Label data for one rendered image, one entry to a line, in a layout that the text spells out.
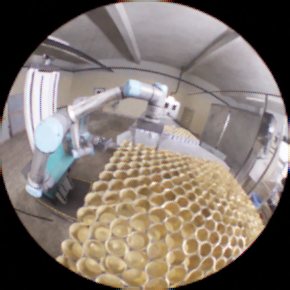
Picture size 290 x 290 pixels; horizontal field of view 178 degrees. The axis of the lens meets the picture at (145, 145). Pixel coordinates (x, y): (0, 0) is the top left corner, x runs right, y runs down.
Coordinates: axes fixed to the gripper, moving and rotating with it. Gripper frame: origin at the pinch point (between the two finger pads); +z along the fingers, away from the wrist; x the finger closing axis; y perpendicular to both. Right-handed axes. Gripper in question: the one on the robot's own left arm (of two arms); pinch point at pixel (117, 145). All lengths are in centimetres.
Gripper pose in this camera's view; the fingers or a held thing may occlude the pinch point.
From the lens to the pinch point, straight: 73.6
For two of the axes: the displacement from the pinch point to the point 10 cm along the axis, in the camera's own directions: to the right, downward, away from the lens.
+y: 2.2, -8.8, -4.1
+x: 0.8, -4.0, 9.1
